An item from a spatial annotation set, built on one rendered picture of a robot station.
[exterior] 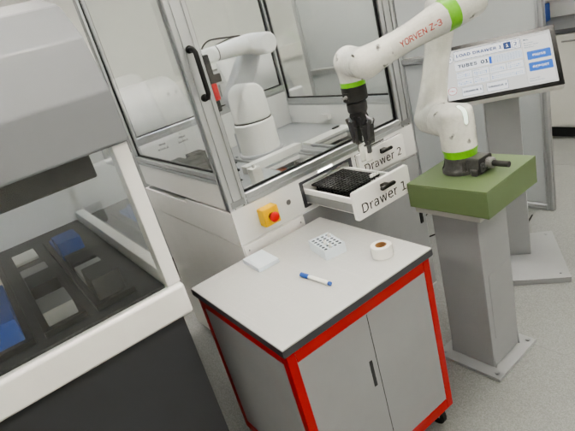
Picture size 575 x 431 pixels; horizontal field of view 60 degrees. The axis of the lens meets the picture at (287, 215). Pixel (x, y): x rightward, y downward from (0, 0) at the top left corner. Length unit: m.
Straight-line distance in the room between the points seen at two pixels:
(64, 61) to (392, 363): 1.31
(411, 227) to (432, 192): 0.66
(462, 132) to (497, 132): 0.85
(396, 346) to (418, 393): 0.25
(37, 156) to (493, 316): 1.73
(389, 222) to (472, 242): 0.54
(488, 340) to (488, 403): 0.24
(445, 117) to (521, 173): 0.34
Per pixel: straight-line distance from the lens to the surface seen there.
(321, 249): 1.73
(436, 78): 2.03
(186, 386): 1.79
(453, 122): 1.89
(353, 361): 1.59
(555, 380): 2.32
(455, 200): 1.86
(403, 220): 2.48
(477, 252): 2.02
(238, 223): 1.89
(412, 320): 1.73
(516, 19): 3.33
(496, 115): 2.72
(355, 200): 1.79
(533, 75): 2.63
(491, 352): 2.29
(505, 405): 2.21
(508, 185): 1.90
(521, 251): 3.02
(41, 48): 1.44
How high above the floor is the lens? 1.57
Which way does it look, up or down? 22 degrees down
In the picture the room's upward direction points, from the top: 16 degrees counter-clockwise
